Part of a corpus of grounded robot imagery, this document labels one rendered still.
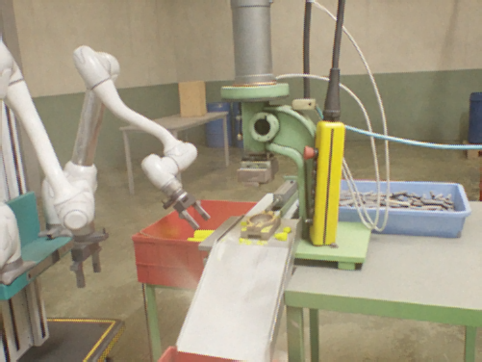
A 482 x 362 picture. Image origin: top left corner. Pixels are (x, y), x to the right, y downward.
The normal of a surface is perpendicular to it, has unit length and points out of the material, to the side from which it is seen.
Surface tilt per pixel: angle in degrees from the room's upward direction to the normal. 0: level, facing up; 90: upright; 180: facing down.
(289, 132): 90
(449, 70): 90
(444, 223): 100
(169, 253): 90
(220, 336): 30
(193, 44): 90
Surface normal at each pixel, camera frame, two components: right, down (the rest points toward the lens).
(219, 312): -0.20, -0.73
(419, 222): -0.31, 0.38
